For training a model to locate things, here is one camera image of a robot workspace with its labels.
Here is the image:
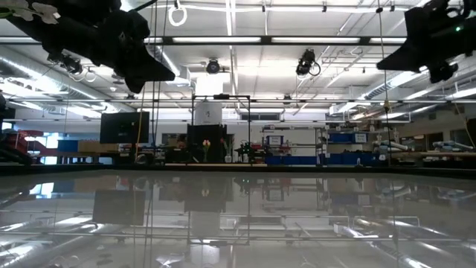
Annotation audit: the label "small white flower spray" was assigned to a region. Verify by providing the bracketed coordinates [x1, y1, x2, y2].
[0, 0, 60, 25]

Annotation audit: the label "black hung camera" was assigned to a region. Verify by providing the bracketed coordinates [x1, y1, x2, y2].
[205, 58, 221, 74]
[48, 54, 83, 74]
[295, 48, 321, 77]

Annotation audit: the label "black overhead frame beam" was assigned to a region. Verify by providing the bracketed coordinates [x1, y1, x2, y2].
[0, 35, 408, 47]

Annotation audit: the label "black table frame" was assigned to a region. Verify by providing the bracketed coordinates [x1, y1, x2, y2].
[0, 162, 476, 179]

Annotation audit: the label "black distant rig frame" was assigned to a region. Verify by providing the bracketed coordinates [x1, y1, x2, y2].
[191, 94, 251, 165]

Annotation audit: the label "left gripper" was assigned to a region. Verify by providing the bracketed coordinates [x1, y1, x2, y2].
[87, 0, 176, 94]

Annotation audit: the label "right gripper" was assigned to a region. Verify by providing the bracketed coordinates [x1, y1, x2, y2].
[376, 0, 458, 83]

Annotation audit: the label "silver ceiling duct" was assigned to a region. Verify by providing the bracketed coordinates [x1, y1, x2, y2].
[143, 0, 194, 86]

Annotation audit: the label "blue box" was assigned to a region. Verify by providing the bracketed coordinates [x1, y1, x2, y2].
[57, 139, 79, 153]

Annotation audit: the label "cardboard box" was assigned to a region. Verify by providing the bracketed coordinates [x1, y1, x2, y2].
[77, 140, 120, 153]

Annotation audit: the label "black hanging cable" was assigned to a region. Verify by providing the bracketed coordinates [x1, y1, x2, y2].
[375, 0, 392, 165]

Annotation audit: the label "red cart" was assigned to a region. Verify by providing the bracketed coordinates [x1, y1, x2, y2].
[14, 129, 44, 153]

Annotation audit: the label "black monitor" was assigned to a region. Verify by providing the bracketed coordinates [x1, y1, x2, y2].
[99, 111, 150, 144]

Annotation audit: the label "yellow hanging cable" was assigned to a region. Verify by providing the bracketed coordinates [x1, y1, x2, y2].
[135, 87, 147, 159]

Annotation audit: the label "distant red flowers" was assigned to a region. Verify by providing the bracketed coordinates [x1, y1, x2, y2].
[219, 136, 236, 164]

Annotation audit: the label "blue storage bins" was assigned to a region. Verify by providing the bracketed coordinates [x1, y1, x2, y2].
[266, 152, 376, 167]

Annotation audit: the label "white cable ring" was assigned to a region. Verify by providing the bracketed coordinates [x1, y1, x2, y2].
[167, 3, 188, 28]

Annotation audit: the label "distant shelf unit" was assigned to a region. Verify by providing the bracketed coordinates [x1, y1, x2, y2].
[315, 126, 373, 167]

